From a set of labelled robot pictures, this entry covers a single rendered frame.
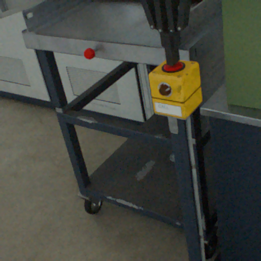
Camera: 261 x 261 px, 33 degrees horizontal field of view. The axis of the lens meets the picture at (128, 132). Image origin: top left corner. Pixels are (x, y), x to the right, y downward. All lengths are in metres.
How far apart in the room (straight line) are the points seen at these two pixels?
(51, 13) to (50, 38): 0.15
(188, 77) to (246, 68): 0.16
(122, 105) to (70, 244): 0.86
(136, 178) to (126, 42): 0.72
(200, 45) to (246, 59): 0.22
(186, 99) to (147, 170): 0.94
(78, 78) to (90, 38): 1.17
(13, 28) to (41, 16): 1.16
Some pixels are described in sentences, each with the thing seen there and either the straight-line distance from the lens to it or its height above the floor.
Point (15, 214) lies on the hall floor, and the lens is 2.09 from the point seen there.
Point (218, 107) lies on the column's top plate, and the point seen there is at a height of 0.75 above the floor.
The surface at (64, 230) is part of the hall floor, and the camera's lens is 1.92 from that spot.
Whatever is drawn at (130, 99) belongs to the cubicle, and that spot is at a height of 0.20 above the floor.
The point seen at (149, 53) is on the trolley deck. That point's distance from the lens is 1.20.
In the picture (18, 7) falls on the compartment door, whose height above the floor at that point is 0.86.
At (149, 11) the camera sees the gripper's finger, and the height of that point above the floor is 1.02.
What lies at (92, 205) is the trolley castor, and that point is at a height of 0.06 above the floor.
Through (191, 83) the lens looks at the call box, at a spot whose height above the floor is 0.87.
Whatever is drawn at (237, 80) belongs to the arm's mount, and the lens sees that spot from 1.03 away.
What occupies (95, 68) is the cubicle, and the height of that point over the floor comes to 0.35.
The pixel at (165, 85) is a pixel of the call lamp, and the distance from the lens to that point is 0.90.
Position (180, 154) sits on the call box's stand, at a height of 0.68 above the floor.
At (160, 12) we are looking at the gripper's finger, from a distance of 0.88.
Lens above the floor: 1.30
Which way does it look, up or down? 33 degrees down
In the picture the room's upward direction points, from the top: 12 degrees counter-clockwise
